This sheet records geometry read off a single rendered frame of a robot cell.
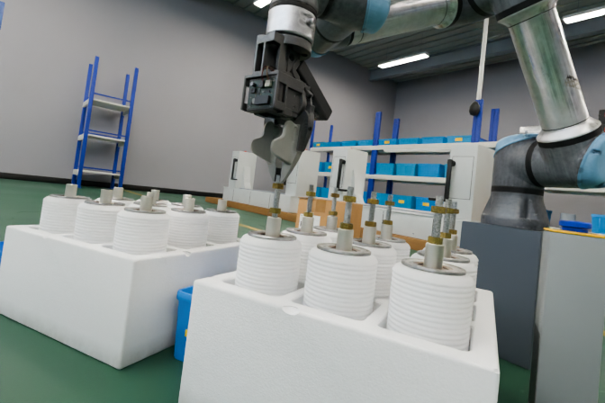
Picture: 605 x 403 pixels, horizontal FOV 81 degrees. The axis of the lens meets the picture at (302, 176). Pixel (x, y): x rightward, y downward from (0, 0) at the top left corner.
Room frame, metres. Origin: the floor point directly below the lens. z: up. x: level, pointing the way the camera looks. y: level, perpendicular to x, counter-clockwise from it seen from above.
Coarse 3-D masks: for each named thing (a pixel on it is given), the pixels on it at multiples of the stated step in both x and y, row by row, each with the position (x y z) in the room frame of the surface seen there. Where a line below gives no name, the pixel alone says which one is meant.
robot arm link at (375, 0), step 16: (336, 0) 0.53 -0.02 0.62; (352, 0) 0.54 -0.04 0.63; (368, 0) 0.55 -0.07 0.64; (384, 0) 0.56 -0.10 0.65; (320, 16) 0.56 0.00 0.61; (336, 16) 0.56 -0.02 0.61; (352, 16) 0.56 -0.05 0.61; (368, 16) 0.56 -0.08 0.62; (384, 16) 0.57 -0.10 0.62; (320, 32) 0.64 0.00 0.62; (336, 32) 0.61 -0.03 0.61; (368, 32) 0.60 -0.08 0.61
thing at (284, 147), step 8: (288, 128) 0.52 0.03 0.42; (296, 128) 0.53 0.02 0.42; (288, 136) 0.53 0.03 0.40; (296, 136) 0.53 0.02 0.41; (272, 144) 0.50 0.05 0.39; (280, 144) 0.51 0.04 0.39; (288, 144) 0.53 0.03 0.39; (296, 144) 0.53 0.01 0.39; (272, 152) 0.51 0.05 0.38; (280, 152) 0.52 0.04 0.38; (288, 152) 0.53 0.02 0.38; (296, 152) 0.53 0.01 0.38; (288, 160) 0.53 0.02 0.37; (296, 160) 0.54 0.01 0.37; (288, 168) 0.54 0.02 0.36; (280, 176) 0.55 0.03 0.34
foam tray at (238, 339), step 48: (240, 288) 0.51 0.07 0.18; (192, 336) 0.52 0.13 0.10; (240, 336) 0.48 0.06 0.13; (288, 336) 0.44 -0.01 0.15; (336, 336) 0.42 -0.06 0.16; (384, 336) 0.39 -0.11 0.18; (480, 336) 0.43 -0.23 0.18; (192, 384) 0.51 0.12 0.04; (240, 384) 0.47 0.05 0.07; (288, 384) 0.44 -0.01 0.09; (336, 384) 0.41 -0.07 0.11; (384, 384) 0.39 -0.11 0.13; (432, 384) 0.37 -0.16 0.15; (480, 384) 0.35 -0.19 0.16
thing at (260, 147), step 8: (264, 128) 0.55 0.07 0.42; (272, 128) 0.56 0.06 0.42; (280, 128) 0.57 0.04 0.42; (264, 136) 0.55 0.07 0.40; (272, 136) 0.56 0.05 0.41; (280, 136) 0.56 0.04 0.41; (256, 144) 0.54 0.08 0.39; (264, 144) 0.55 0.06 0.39; (256, 152) 0.54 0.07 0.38; (264, 152) 0.55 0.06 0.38; (272, 160) 0.56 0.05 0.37; (280, 160) 0.56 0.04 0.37; (272, 168) 0.56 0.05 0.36; (280, 168) 0.56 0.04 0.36; (272, 176) 0.56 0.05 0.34
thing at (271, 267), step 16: (240, 240) 0.54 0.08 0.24; (256, 240) 0.51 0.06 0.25; (272, 240) 0.51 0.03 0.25; (240, 256) 0.53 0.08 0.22; (256, 256) 0.51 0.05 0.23; (272, 256) 0.51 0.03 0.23; (288, 256) 0.52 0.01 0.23; (240, 272) 0.53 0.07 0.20; (256, 272) 0.51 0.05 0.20; (272, 272) 0.51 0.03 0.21; (288, 272) 0.52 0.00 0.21; (256, 288) 0.51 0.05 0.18; (272, 288) 0.51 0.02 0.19; (288, 288) 0.52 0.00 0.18
